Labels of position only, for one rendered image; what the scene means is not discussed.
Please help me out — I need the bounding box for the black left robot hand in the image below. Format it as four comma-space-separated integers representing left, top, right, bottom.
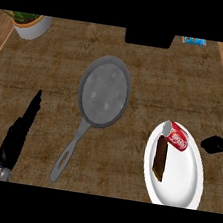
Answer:
0, 84, 44, 177

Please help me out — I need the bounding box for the red can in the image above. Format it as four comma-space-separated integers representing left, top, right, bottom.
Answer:
159, 119, 192, 152

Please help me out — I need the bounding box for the white plate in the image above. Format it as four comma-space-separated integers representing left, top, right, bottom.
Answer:
136, 119, 213, 212

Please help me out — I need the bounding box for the grey frying pan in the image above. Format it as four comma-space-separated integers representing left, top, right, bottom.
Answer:
48, 49, 136, 193

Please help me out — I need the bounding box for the blue packet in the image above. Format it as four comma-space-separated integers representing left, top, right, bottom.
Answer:
181, 36, 208, 48

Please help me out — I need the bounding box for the white plant pot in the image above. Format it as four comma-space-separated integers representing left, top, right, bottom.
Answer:
8, 11, 53, 43

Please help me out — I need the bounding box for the black appliance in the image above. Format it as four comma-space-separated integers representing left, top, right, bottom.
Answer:
124, 28, 175, 51

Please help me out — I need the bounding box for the green plant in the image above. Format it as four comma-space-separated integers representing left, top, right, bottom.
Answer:
1, 9, 42, 27

